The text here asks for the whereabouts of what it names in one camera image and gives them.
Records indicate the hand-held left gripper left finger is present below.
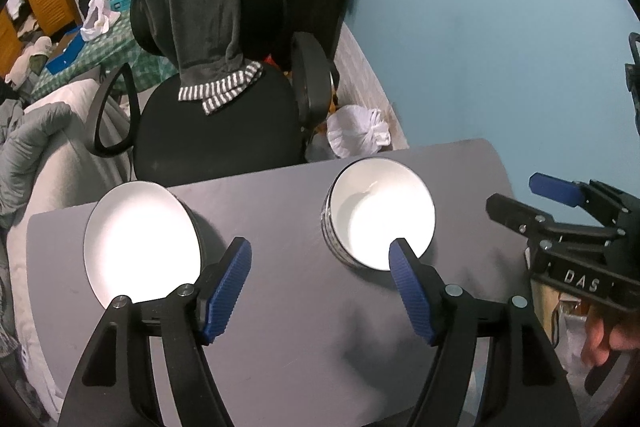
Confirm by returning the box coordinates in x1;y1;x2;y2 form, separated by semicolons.
57;237;252;427

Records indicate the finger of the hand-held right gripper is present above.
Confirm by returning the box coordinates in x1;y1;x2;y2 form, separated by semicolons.
529;173;626;219
486;193;617;244

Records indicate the pale plastic bag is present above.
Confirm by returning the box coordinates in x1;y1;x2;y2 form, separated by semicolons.
530;278;601;380

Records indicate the white bowl patterned outside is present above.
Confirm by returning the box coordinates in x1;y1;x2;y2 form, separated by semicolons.
320;158;435;272

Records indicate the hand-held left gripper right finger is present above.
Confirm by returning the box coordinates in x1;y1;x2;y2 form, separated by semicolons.
388;237;581;427

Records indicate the white plate black rim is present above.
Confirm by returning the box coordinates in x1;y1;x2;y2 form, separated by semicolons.
83;181;197;310
167;196;203;280

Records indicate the bed with grey sheet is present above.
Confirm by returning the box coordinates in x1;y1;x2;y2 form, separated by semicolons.
0;79;138;410

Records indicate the white knotted plastic bag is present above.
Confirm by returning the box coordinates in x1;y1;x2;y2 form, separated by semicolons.
326;104;392;158

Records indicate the black office chair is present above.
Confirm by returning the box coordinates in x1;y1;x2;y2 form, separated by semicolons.
90;0;339;188

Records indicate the blue tray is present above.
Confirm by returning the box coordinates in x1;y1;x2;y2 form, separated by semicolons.
45;26;85;76

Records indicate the grey duvet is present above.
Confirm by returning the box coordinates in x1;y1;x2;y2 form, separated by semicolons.
0;99;77;228

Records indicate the green checked cloth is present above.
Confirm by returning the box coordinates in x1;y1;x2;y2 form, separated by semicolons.
30;11;177;104

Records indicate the person's right hand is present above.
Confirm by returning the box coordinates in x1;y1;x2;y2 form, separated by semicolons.
581;305;640;366

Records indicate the dark grey hoodie striped lining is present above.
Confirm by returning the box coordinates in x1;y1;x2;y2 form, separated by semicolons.
127;0;264;116

